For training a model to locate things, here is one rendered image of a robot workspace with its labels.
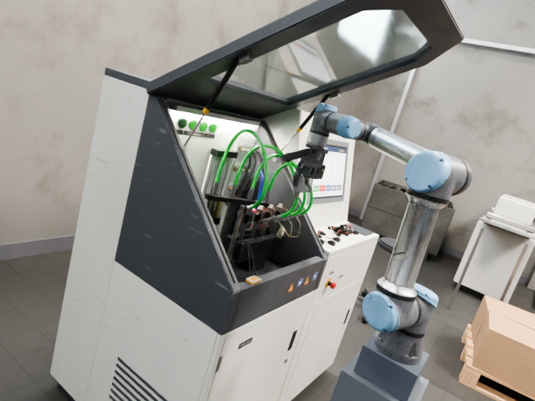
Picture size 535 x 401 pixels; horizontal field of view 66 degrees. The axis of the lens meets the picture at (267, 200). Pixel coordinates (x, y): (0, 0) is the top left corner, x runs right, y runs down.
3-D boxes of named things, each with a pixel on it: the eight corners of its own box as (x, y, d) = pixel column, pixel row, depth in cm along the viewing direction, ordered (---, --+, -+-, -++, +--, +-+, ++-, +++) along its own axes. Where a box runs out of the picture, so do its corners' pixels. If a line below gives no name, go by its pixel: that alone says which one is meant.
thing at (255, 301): (228, 332, 137) (241, 290, 134) (219, 325, 139) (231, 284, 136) (314, 290, 189) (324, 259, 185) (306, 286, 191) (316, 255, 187)
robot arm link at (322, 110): (329, 104, 143) (313, 100, 149) (319, 134, 145) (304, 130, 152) (344, 109, 148) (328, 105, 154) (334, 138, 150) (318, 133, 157)
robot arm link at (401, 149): (493, 170, 120) (373, 116, 155) (476, 165, 114) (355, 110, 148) (473, 205, 124) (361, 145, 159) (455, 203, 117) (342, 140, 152)
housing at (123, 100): (80, 422, 181) (151, 81, 147) (46, 385, 195) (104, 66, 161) (259, 327, 298) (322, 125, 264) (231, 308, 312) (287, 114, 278)
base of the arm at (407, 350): (424, 353, 138) (435, 328, 135) (414, 371, 125) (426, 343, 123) (382, 330, 145) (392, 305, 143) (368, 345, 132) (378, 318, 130)
